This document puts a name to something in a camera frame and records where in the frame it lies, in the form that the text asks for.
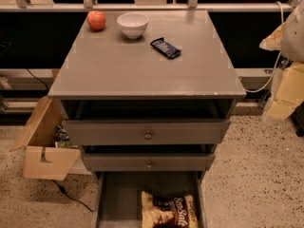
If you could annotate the brass top drawer knob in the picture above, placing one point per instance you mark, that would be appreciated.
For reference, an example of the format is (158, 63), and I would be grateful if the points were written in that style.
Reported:
(148, 135)

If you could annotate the metal railing bar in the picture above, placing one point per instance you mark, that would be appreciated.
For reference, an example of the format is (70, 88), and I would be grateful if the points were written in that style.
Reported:
(226, 7)

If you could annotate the grey middle drawer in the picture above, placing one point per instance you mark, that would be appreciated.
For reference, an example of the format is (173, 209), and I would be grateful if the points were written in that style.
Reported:
(111, 162)

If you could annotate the brass drawer knob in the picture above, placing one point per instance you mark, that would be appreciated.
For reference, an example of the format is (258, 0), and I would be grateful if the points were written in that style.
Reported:
(149, 165)
(148, 135)

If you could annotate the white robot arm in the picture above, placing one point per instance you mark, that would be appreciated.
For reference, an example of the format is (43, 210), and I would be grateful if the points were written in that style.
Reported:
(292, 41)

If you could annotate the grey top drawer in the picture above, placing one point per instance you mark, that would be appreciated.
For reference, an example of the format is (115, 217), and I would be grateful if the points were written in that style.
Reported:
(132, 132)

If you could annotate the grey open bottom drawer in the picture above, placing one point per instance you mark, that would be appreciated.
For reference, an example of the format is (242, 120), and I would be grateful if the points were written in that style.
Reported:
(119, 199)

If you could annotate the red apple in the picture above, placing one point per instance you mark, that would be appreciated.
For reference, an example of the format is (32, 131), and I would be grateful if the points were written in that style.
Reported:
(96, 20)

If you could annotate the packets inside cardboard box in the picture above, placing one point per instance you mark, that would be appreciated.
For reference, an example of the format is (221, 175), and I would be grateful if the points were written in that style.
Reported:
(62, 139)

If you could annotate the white ceramic bowl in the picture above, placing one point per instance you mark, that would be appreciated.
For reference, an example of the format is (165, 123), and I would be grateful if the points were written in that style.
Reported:
(133, 25)

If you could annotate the brass middle drawer knob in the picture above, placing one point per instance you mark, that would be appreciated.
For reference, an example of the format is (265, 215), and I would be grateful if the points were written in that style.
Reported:
(149, 165)

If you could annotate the open cardboard box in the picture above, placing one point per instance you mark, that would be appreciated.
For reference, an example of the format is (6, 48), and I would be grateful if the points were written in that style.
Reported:
(42, 159)

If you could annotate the dark blue snack bar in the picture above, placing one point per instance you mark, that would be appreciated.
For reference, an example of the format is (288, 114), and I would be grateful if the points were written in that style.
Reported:
(166, 49)

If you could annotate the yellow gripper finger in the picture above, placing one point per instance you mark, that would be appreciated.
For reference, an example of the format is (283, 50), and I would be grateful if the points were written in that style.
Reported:
(287, 92)
(273, 41)

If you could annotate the brown sea salt chip bag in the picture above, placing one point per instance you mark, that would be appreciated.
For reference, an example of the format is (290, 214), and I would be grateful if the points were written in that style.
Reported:
(173, 212)

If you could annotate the grey wooden drawer cabinet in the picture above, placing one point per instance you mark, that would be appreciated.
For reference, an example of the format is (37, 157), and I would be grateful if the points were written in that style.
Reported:
(107, 77)

